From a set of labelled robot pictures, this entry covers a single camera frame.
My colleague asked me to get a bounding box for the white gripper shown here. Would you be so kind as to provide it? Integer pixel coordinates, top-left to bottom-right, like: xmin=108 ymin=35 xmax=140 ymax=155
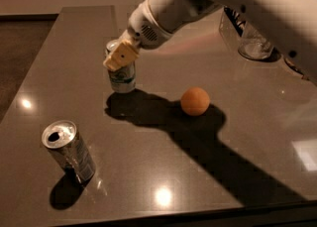
xmin=103 ymin=0 xmax=171 ymax=71

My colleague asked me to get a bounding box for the green white 7up can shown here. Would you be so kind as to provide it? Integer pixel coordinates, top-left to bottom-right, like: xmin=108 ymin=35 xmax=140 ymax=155
xmin=105 ymin=40 xmax=136 ymax=93

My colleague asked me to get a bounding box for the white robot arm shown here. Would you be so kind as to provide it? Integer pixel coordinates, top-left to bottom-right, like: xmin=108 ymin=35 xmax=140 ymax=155
xmin=103 ymin=0 xmax=317 ymax=83

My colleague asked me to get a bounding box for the silver redbull can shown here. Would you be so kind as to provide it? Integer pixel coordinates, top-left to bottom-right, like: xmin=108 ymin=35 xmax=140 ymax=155
xmin=42 ymin=120 xmax=95 ymax=183

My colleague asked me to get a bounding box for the orange fruit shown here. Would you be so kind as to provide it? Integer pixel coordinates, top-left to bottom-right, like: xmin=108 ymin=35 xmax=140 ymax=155
xmin=180 ymin=87 xmax=210 ymax=116

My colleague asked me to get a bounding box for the clear glass jar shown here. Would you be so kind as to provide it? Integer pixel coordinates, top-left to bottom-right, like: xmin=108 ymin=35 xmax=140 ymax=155
xmin=238 ymin=22 xmax=273 ymax=60

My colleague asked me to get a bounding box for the black wire basket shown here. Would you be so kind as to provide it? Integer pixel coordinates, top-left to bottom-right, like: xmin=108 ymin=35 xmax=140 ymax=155
xmin=224 ymin=7 xmax=246 ymax=36

